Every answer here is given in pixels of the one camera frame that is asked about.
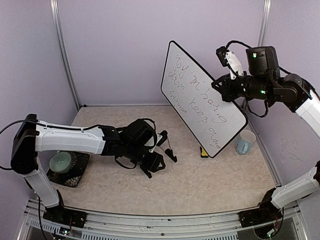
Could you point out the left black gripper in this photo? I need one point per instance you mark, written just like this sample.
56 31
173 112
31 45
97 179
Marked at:
152 165

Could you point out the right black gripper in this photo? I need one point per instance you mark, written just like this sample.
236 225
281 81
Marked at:
230 93

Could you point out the whiteboard wire stand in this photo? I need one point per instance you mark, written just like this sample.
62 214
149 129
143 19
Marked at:
164 145

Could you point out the white whiteboard black frame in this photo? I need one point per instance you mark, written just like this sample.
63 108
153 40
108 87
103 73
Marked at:
188 88

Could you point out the yellow black whiteboard eraser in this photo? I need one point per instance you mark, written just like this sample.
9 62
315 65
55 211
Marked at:
203 153

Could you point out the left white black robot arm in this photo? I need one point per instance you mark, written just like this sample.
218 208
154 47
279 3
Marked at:
136 142

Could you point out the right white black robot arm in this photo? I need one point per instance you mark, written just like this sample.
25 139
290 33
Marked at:
269 82

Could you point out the light blue ceramic mug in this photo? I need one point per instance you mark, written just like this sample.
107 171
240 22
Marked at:
244 142

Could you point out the pale green ceramic bowl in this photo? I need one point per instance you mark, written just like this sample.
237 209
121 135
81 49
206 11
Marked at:
60 163

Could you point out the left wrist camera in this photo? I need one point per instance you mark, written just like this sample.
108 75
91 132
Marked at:
153 143

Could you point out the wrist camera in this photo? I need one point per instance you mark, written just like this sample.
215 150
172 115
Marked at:
228 59
153 143

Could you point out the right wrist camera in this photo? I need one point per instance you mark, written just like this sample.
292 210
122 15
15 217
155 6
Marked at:
228 59

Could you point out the aluminium front rail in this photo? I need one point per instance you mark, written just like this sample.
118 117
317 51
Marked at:
112 226

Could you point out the right aluminium corner post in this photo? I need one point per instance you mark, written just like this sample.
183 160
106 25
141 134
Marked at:
264 22

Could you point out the aluminium corner post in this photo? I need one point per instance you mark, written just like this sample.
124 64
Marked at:
264 22
63 53

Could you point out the left aluminium corner post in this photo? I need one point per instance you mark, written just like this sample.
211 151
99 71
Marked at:
63 53

